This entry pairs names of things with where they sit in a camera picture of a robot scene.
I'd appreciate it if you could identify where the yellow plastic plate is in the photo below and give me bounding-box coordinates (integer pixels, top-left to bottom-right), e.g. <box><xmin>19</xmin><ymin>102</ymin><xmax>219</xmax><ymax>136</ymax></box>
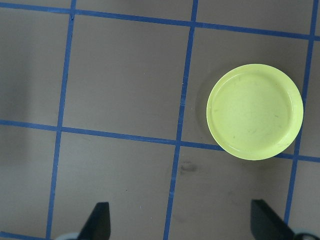
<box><xmin>206</xmin><ymin>63</ymin><xmax>305</xmax><ymax>161</ymax></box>

